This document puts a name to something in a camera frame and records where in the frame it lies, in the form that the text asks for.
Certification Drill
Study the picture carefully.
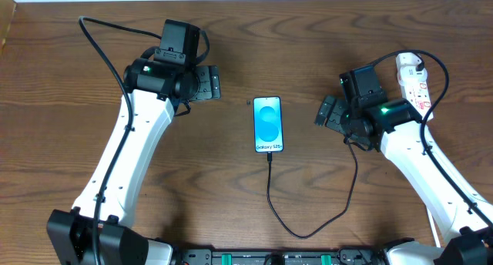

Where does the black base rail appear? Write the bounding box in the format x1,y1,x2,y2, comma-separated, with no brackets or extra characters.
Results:
170,247,386,265

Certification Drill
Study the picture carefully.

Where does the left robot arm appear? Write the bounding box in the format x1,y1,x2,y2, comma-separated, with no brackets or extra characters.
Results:
46,19,220,265

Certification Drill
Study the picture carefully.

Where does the white USB charger plug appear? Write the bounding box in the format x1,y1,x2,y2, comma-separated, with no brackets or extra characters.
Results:
395,52,428,86

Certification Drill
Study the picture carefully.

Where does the black USB charging cable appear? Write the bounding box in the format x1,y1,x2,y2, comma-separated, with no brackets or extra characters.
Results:
265,49,426,240

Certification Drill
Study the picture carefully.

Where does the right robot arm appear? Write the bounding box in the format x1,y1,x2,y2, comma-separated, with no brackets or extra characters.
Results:
315,65,492,264

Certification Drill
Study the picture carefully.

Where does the white power strip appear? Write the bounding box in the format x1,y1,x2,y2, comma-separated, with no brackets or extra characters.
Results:
399,80,431,117

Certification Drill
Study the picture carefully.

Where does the smartphone with blue screen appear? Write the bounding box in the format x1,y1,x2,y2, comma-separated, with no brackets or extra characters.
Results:
253,96,284,153

